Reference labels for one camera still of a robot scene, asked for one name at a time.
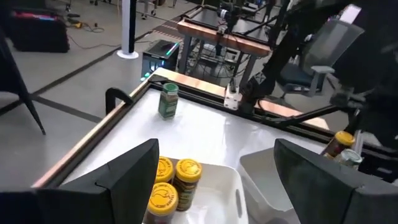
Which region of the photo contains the grey office chair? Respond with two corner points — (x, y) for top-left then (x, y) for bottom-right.
(276, 17), (366, 100)

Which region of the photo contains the black table clamp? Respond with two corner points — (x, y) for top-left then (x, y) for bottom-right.
(104, 87), (134, 116)

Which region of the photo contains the black computer with lights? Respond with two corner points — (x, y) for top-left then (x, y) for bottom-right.
(141, 39), (182, 80)

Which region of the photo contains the black standing panel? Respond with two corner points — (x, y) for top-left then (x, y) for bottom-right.
(0, 26), (47, 136)

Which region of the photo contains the white plastic bin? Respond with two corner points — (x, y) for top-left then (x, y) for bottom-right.
(238, 147), (301, 224)

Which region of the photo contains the black floor cable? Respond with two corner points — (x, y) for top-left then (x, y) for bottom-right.
(67, 21), (122, 50)

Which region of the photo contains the green-capped spice jar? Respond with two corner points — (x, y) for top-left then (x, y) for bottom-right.
(334, 148), (364, 170)
(157, 82), (180, 121)

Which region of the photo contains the black camera on workbench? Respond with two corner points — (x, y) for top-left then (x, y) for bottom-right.
(216, 1), (242, 34)

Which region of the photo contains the white mounting bracket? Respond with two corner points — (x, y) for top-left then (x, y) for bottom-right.
(223, 83), (243, 110)

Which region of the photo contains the black equipment case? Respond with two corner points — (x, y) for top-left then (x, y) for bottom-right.
(7, 9), (71, 54)

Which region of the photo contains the yellow-capped spice jar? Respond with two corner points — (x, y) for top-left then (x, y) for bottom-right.
(143, 182), (180, 224)
(322, 130), (356, 158)
(172, 158), (203, 213)
(154, 156), (175, 185)

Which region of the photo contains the grey translucent plastic bin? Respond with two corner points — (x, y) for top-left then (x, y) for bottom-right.
(141, 157), (249, 224)

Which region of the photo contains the wooden workbench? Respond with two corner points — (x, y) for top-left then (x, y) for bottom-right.
(176, 4), (272, 83)

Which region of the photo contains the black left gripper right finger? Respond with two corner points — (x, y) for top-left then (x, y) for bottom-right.
(273, 139), (398, 224)

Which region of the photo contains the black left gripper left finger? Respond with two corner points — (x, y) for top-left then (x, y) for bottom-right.
(0, 139), (160, 224)

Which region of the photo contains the white floor pole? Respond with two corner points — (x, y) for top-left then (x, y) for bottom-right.
(116, 0), (140, 60)

